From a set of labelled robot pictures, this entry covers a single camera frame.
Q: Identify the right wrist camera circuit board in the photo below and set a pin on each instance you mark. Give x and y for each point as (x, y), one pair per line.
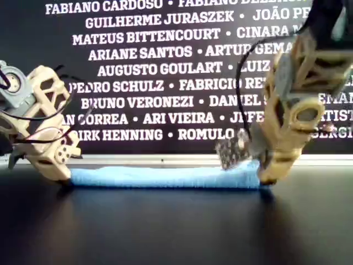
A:
(231, 153)

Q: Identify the right gripper beige lattice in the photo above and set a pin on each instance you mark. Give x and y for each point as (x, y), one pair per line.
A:
(286, 124)

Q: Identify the black banner with white names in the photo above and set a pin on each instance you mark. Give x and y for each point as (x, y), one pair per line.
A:
(41, 41)

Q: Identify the aluminium table edge frame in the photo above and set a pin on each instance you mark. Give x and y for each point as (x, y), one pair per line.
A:
(138, 159)

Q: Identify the left gripper beige lattice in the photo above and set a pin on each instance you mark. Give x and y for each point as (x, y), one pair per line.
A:
(36, 110)

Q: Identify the gray left wrist camera mount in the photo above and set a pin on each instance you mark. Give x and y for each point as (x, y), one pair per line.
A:
(15, 160)

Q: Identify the beige left robot arm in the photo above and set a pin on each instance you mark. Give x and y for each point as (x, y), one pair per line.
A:
(13, 91)

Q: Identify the light blue microfiber cloth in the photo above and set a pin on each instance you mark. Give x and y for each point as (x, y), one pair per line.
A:
(165, 178)

